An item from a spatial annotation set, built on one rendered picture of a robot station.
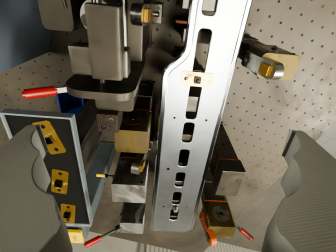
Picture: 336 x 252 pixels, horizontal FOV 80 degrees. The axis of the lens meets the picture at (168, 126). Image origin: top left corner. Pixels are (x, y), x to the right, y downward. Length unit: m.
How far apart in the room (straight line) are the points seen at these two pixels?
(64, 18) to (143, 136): 0.30
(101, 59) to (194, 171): 0.51
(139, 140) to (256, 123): 0.65
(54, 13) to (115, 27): 0.17
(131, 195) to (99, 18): 0.48
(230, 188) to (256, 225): 2.33
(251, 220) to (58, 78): 2.64
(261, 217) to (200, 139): 2.39
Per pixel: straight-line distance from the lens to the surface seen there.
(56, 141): 0.50
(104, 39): 0.34
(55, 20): 0.49
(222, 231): 0.92
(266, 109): 1.02
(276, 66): 0.49
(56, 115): 0.46
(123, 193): 0.65
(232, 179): 0.74
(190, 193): 0.81
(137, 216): 0.87
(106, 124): 0.51
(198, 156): 0.69
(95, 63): 0.36
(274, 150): 1.18
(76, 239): 0.79
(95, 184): 0.85
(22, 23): 0.75
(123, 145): 0.56
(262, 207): 2.80
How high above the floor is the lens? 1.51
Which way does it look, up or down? 58 degrees down
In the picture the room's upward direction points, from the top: 179 degrees clockwise
